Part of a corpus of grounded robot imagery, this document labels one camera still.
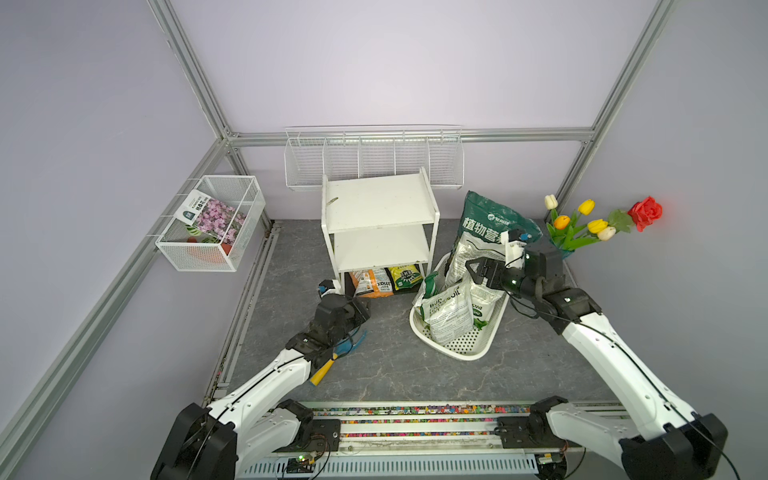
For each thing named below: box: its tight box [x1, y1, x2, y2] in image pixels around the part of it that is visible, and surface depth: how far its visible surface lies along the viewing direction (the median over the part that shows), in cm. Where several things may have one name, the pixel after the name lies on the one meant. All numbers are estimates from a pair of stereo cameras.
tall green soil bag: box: [446, 191, 543, 271], surface depth 85 cm
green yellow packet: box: [384, 263, 424, 293], surface depth 104 cm
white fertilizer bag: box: [445, 231, 511, 289], surface depth 86 cm
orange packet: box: [349, 268, 394, 299], surface depth 96 cm
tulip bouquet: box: [544, 194, 617, 250], surface depth 86 cm
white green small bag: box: [471, 280, 501, 330], surface depth 89 cm
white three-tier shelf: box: [321, 167, 441, 294], surface depth 82 cm
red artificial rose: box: [627, 196, 663, 233], surface depth 73 cm
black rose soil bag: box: [414, 271, 474, 345], surface depth 86 cm
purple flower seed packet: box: [175, 189, 246, 244], surface depth 75 cm
